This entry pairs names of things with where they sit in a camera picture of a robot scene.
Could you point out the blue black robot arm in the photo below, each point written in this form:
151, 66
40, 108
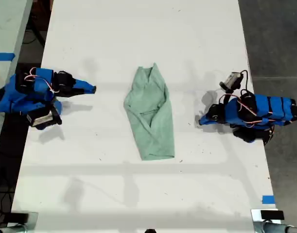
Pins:
272, 109
29, 94

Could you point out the silver black camera box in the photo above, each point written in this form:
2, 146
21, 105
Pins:
232, 79

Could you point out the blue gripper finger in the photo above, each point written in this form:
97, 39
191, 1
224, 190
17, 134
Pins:
206, 119
207, 122
83, 85

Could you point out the small black box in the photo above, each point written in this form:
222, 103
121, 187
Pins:
272, 215
19, 217

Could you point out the short blue tape piece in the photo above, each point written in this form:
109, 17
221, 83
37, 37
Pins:
268, 199

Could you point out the pale side table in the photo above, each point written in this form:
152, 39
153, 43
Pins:
5, 29

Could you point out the long blue tape strip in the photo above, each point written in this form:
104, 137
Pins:
3, 56

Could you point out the black camera box with label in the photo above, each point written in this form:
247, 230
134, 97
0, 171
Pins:
42, 120

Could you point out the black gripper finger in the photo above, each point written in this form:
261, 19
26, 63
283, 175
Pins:
77, 91

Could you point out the grey metal pipe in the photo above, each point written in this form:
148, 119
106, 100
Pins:
272, 228

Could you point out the round black object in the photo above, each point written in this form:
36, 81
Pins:
150, 231

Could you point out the pale green T-shirt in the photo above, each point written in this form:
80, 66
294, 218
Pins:
155, 126

